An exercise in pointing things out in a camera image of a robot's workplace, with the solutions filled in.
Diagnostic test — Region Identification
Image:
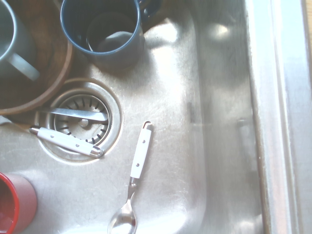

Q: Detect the steel knife blade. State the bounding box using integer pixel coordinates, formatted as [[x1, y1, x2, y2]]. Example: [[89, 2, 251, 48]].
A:
[[36, 108, 110, 123]]

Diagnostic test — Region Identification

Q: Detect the metal sink drain strainer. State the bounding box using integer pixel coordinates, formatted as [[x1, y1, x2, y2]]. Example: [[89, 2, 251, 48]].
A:
[[34, 82, 123, 162]]

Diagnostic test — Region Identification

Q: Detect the white-handled cutlery with rivets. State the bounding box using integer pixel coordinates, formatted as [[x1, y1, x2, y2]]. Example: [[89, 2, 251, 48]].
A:
[[29, 125, 103, 158]]

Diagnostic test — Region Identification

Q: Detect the dark blue mug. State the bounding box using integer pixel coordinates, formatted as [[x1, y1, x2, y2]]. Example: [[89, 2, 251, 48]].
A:
[[59, 0, 162, 70]]

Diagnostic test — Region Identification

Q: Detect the stainless steel sink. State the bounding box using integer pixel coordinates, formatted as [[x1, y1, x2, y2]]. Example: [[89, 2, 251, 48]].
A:
[[0, 0, 312, 234]]

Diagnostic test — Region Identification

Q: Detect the white-handled metal spoon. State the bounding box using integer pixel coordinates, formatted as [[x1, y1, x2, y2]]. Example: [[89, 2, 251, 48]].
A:
[[107, 120, 154, 234]]

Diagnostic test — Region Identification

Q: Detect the red cup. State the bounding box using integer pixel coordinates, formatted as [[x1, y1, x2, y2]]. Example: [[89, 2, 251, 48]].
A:
[[0, 172, 38, 234]]

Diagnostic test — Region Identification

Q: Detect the grey ceramic mug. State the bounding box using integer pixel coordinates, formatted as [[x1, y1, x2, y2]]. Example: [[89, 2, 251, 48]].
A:
[[0, 0, 41, 81]]

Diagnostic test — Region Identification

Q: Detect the brown wooden bowl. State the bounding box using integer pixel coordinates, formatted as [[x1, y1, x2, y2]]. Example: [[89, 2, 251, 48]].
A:
[[0, 0, 74, 116]]

